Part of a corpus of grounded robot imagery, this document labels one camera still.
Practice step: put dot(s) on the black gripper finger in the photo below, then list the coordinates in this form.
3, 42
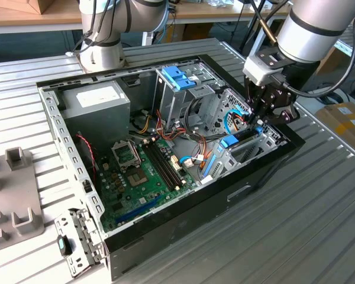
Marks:
284, 115
253, 97

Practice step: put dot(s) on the hard disk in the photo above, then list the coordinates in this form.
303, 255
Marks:
227, 141

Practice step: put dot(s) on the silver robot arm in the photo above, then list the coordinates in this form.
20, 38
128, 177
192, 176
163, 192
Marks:
100, 35

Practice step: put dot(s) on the grey metal disk bay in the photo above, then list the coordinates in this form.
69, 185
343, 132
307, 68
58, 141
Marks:
225, 158

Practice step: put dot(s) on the brown cardboard sheet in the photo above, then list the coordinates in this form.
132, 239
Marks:
325, 63

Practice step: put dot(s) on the labelled cardboard box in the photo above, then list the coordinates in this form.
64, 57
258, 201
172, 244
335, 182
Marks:
337, 124

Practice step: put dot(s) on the metal slat shelf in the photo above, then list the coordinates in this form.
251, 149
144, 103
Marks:
350, 48

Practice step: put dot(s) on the black tripod pole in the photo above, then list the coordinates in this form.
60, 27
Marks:
252, 26

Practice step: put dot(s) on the blue drive cage latch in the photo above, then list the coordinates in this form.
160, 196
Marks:
174, 75

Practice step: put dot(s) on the grey metal drive cage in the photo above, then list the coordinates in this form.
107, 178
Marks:
171, 103

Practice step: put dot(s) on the cream board connector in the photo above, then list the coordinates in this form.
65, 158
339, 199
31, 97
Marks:
176, 164

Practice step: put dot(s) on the black RAM slot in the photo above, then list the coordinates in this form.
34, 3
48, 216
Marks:
167, 164
159, 168

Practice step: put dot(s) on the open black PC case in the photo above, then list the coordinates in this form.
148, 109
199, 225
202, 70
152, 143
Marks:
195, 225

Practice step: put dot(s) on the grey power supply unit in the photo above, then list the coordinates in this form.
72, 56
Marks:
97, 118

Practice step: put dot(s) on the blue expansion slot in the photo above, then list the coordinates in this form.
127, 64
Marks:
139, 208

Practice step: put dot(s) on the green motherboard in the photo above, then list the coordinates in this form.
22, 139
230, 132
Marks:
130, 204

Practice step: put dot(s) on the brown wooden box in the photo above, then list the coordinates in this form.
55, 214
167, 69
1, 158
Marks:
32, 4

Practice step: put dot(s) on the black teal latch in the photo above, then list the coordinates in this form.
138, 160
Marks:
63, 247

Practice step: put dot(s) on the grey parts rack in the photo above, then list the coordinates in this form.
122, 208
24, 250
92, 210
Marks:
14, 189

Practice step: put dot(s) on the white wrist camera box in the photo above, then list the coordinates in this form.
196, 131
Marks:
256, 71

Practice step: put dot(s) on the metal card retention bracket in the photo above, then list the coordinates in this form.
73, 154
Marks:
83, 236

